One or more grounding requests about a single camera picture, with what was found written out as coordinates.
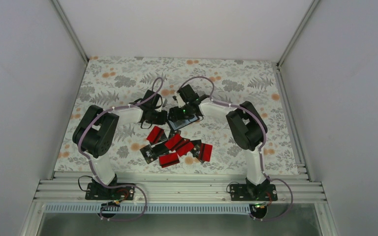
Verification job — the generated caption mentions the black card right top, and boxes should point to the black card right top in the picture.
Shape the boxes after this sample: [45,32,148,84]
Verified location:
[190,140,202,158]

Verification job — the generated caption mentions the black card centre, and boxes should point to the black card centre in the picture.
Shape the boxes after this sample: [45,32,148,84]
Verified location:
[152,142,170,156]

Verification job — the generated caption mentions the aluminium corner post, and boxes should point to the aluminium corner post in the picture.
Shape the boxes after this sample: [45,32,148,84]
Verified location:
[50,0,89,64]
[276,0,320,68]

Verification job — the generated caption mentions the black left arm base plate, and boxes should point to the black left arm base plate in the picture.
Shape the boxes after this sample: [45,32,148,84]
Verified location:
[85,182,135,201]

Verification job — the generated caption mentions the black card left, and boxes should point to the black card left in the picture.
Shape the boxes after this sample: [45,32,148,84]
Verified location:
[140,145,158,164]

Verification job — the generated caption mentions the aluminium corner post right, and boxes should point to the aluminium corner post right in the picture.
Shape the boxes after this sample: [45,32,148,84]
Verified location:
[276,0,320,68]

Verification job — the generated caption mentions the aluminium corner post left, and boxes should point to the aluminium corner post left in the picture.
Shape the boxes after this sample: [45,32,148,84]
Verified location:
[50,0,89,64]

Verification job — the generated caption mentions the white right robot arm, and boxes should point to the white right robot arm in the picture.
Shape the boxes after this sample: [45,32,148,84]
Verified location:
[169,85,270,200]

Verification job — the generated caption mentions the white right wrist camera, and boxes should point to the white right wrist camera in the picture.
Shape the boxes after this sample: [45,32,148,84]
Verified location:
[173,91,186,108]

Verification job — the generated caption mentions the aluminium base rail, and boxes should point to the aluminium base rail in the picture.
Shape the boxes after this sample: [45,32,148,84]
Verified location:
[33,172,327,215]

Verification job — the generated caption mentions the black card holder wallet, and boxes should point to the black card holder wallet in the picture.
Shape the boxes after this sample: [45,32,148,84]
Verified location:
[167,116,200,131]

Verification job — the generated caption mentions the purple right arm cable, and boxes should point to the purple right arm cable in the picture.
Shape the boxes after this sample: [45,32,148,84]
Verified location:
[179,76,294,222]

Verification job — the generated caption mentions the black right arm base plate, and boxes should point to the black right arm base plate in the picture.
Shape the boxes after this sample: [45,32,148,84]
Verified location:
[227,183,278,201]

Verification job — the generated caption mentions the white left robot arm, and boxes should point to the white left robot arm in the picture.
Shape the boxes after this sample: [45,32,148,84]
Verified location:
[72,90,167,199]

